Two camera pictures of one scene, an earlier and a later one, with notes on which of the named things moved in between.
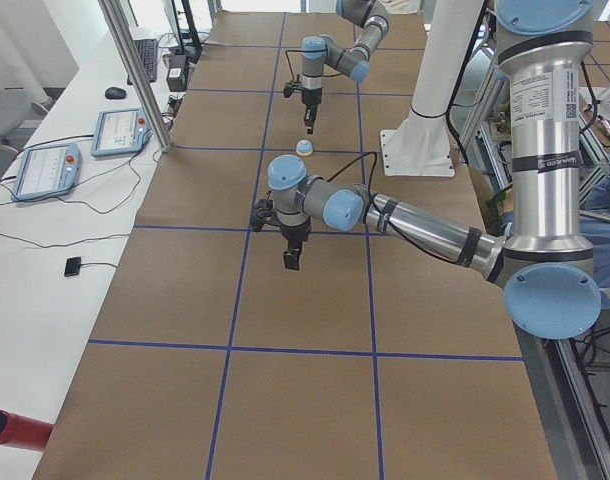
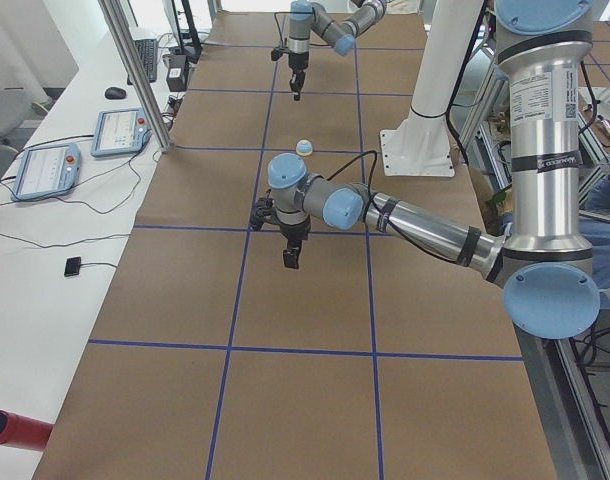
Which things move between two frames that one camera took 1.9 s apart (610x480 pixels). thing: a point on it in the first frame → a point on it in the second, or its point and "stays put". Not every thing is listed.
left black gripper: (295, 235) stays put
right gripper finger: (311, 103) → (297, 83)
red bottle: (8, 428) stays put
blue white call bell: (304, 147) stays put
